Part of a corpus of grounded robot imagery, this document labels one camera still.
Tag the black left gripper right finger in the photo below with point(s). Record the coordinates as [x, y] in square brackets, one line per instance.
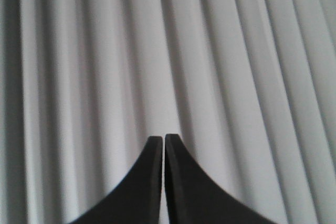
[193, 197]

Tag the grey pleated curtain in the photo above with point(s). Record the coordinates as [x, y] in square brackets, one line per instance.
[249, 85]

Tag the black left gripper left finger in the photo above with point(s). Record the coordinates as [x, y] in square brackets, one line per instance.
[136, 199]

